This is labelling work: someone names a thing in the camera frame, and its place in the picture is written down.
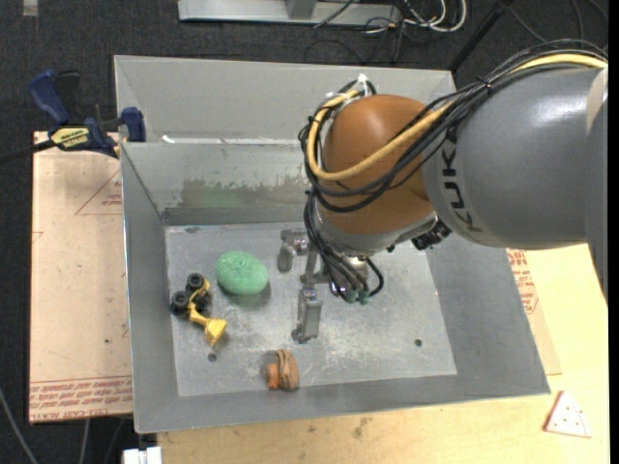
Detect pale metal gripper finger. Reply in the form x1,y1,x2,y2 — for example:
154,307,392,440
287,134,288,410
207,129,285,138
277,228,311,274
291,287,324,345

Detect black cylinder on white bracket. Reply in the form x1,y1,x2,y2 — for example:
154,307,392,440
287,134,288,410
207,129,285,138
409,217,454,252

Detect yellow toy vehicle, black wheels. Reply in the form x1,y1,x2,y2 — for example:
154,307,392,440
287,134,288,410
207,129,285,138
169,272,229,348

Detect grey metal bin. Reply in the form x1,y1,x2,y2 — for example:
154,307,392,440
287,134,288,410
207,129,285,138
113,54,551,435

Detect brown cardboard board, red print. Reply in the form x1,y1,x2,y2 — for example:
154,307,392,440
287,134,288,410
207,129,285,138
28,130,563,425

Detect brown and orange ribbed toy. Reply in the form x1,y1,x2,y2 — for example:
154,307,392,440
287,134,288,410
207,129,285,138
264,348,301,392

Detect green oval sponge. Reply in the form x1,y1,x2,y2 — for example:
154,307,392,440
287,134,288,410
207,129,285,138
215,249,270,296

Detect white triangular sheet with dots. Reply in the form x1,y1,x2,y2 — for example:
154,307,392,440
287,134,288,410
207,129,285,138
543,390,593,439

